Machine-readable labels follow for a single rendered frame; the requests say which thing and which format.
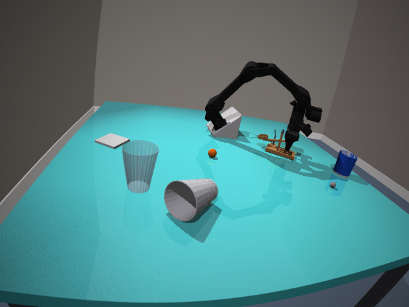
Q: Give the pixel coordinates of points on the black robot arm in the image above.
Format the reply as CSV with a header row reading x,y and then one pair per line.
x,y
253,70

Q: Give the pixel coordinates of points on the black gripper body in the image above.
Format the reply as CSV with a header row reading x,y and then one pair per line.
x,y
292,132

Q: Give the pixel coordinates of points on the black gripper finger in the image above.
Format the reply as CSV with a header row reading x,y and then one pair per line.
x,y
289,143

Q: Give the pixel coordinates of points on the orange ball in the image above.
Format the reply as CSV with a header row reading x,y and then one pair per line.
x,y
212,152

